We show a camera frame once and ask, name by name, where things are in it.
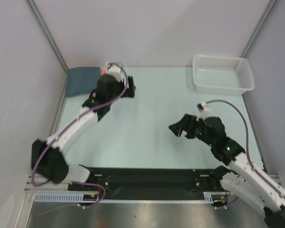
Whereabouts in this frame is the blue-grey t shirt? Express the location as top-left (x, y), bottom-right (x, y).
top-left (65, 66), bottom-right (101, 98)

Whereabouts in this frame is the white plastic perforated basket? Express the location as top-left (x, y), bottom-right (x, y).
top-left (192, 55), bottom-right (255, 95)

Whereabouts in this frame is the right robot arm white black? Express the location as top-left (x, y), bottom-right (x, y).
top-left (169, 114), bottom-right (285, 228)

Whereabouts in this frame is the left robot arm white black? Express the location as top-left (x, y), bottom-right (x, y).
top-left (31, 73), bottom-right (136, 190)

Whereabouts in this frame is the folded pink t shirt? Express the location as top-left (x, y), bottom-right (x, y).
top-left (100, 68), bottom-right (107, 75)

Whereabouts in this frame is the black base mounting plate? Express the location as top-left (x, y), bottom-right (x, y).
top-left (68, 167), bottom-right (224, 201)

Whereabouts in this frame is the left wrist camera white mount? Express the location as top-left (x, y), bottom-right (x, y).
top-left (106, 62), bottom-right (123, 82)

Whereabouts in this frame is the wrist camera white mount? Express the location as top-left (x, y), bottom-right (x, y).
top-left (197, 102), bottom-right (212, 120)
top-left (106, 62), bottom-right (123, 82)

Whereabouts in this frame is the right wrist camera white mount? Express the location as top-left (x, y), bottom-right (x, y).
top-left (197, 102), bottom-right (212, 120)

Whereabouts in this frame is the white slotted cable duct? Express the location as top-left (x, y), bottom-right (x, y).
top-left (34, 192), bottom-right (225, 204)

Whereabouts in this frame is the left aluminium frame post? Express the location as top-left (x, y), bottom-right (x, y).
top-left (25, 0), bottom-right (71, 76)

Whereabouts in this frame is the aluminium frame post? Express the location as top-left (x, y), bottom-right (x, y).
top-left (240, 0), bottom-right (279, 58)
top-left (25, 0), bottom-right (71, 76)

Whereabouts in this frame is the aluminium front rail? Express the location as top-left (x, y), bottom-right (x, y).
top-left (24, 174), bottom-right (72, 192)

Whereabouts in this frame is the right aluminium frame post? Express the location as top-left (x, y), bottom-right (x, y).
top-left (240, 0), bottom-right (279, 58)

